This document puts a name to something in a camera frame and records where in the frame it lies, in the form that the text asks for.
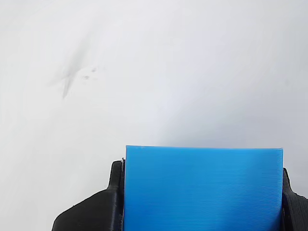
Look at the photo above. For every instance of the blue cube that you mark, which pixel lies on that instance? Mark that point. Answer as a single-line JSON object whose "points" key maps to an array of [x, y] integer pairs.
{"points": [[203, 190]]}

